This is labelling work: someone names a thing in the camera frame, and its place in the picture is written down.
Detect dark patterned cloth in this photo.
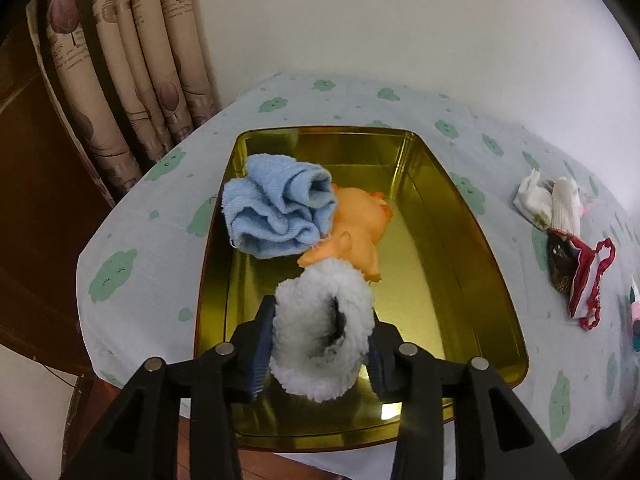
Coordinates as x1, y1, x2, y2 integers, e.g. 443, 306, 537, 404
546, 232, 581, 293

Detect light blue towel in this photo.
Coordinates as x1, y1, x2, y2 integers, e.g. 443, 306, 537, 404
221, 154, 340, 260

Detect pink soft item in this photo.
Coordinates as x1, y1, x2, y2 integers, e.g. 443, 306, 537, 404
627, 275, 640, 353

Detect white ribbed sock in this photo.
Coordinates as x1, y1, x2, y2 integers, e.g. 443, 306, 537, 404
550, 177, 584, 241

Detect brown wooden furniture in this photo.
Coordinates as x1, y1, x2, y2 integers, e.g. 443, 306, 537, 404
0, 20, 126, 480

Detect gold tin box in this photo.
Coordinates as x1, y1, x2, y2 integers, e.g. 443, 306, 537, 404
192, 127, 530, 453

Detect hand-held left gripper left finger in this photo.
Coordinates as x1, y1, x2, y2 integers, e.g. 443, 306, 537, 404
60, 296, 279, 480

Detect green cloud print sheet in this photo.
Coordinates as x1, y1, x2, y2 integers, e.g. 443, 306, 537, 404
76, 72, 640, 476

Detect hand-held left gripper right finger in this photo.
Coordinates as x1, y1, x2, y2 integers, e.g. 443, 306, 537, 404
366, 309, 576, 480

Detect beige tree print curtain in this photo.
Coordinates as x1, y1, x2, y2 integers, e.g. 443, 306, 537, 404
27, 0, 221, 206

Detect white fluffy sock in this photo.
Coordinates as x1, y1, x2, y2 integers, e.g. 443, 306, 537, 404
270, 265, 377, 403

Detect small white sock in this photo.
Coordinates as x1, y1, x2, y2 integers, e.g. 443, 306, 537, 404
513, 170, 556, 231

